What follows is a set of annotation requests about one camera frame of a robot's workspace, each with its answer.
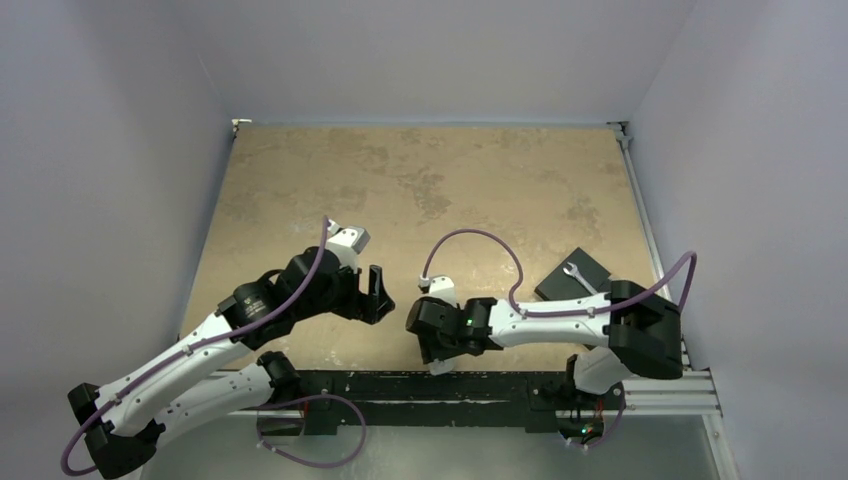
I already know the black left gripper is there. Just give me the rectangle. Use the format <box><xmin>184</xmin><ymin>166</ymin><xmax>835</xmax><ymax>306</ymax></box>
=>
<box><xmin>295</xmin><ymin>257</ymin><xmax>393</xmax><ymax>323</ymax></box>

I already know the white remote control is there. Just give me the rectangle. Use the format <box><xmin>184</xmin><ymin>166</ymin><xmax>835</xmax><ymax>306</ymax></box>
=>
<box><xmin>427</xmin><ymin>358</ymin><xmax>456</xmax><ymax>376</ymax></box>

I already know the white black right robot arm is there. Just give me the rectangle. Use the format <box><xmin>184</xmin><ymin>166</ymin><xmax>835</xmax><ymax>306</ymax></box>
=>
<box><xmin>405</xmin><ymin>276</ymin><xmax>684</xmax><ymax>407</ymax></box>

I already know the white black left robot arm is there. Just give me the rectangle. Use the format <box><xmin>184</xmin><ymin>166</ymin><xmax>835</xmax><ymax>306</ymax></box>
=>
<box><xmin>60</xmin><ymin>247</ymin><xmax>395</xmax><ymax>479</ymax></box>

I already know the black foam block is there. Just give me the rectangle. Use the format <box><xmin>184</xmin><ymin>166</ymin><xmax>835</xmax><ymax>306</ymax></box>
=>
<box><xmin>534</xmin><ymin>248</ymin><xmax>611</xmax><ymax>301</ymax></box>

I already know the silver open-end wrench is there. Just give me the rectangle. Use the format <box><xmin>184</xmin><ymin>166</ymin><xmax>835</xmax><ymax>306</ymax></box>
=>
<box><xmin>563</xmin><ymin>262</ymin><xmax>598</xmax><ymax>295</ymax></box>

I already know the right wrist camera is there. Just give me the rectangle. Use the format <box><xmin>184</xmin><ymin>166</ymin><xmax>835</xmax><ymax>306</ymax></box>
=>
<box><xmin>418</xmin><ymin>275</ymin><xmax>459</xmax><ymax>306</ymax></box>

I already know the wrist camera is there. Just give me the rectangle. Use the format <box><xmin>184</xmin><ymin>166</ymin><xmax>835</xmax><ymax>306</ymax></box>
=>
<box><xmin>325</xmin><ymin>220</ymin><xmax>371</xmax><ymax>271</ymax></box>
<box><xmin>418</xmin><ymin>275</ymin><xmax>459</xmax><ymax>306</ymax></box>

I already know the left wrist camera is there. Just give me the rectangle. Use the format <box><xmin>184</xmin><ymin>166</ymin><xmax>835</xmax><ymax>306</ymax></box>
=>
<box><xmin>325</xmin><ymin>220</ymin><xmax>371</xmax><ymax>271</ymax></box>

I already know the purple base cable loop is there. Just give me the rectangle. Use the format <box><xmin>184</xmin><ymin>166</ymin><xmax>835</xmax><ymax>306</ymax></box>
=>
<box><xmin>256</xmin><ymin>394</ymin><xmax>368</xmax><ymax>470</ymax></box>

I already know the aluminium frame base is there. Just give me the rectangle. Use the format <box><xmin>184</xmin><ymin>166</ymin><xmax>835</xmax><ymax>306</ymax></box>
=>
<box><xmin>156</xmin><ymin>370</ymin><xmax>739</xmax><ymax>479</ymax></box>

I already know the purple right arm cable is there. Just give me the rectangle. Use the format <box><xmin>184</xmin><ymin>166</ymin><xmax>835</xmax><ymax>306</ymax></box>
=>
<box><xmin>421</xmin><ymin>229</ymin><xmax>698</xmax><ymax>319</ymax></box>

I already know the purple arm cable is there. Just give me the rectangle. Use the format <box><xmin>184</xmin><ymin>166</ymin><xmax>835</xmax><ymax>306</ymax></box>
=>
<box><xmin>421</xmin><ymin>229</ymin><xmax>698</xmax><ymax>319</ymax></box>
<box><xmin>60</xmin><ymin>215</ymin><xmax>331</xmax><ymax>478</ymax></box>

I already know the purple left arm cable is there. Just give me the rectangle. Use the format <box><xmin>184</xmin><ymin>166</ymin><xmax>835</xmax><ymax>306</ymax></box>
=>
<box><xmin>60</xmin><ymin>215</ymin><xmax>331</xmax><ymax>478</ymax></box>

